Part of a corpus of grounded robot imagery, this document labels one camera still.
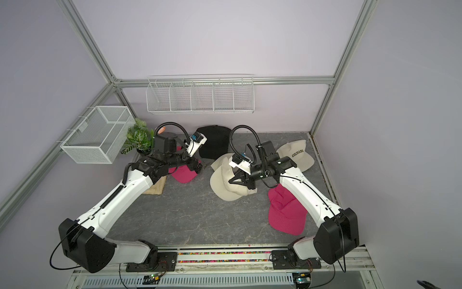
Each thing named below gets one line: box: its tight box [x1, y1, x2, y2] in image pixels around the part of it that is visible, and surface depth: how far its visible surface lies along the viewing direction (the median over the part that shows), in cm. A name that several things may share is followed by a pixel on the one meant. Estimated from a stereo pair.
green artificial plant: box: [120, 118, 155, 155], surface depth 85 cm
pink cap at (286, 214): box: [268, 183, 308, 236], surface depth 86 cm
